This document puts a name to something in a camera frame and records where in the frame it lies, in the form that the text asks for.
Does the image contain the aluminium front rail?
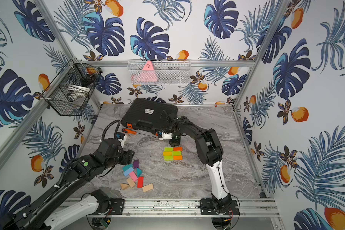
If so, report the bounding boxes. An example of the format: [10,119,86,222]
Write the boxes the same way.
[44,197,280,218]

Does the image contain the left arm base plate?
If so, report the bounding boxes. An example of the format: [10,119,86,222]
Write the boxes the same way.
[90,189,125,216]

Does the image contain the black plastic tool case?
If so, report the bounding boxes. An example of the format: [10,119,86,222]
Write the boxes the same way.
[121,98,178,137]

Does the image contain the small teal block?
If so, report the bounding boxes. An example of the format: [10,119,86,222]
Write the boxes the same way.
[137,168,142,177]

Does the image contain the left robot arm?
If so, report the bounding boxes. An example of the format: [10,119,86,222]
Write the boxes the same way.
[0,120,135,230]

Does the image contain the natural wood triangle block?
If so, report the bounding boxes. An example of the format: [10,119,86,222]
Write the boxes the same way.
[120,183,130,190]

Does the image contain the red block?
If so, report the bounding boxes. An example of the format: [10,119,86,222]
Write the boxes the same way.
[137,176,144,188]

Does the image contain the yellow block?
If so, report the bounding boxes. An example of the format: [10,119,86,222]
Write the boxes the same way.
[163,151,172,156]

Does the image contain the black wire basket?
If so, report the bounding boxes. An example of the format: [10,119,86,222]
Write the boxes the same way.
[41,59,103,117]

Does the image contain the light blue block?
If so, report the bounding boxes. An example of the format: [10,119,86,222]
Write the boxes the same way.
[123,167,134,177]

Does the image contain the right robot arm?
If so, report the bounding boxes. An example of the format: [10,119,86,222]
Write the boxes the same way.
[169,116,232,212]

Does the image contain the teal rectangular block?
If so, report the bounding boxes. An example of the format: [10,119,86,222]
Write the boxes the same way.
[122,164,133,172]

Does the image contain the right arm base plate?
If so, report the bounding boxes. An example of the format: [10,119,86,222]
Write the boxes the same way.
[197,198,240,216]

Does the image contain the white mesh wall basket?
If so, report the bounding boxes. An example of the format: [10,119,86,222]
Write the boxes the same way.
[127,59,191,84]

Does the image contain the pink triangle card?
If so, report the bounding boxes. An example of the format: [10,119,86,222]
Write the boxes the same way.
[137,60,158,83]

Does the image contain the light green narrow block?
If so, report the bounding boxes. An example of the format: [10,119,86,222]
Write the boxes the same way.
[172,151,182,156]

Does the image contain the orange rectangular block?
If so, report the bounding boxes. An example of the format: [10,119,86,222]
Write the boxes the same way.
[173,155,183,161]

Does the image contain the pink block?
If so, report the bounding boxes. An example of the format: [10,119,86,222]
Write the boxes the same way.
[129,171,138,182]

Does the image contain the purple block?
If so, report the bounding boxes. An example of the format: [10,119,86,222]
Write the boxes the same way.
[133,160,139,169]

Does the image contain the natural wood rectangular block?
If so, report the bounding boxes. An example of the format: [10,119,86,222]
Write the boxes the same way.
[142,184,154,193]

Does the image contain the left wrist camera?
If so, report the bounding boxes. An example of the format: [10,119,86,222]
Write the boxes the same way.
[116,132,127,147]

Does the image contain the orange handled screwdriver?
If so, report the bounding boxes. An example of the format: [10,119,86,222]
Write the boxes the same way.
[122,128,157,138]

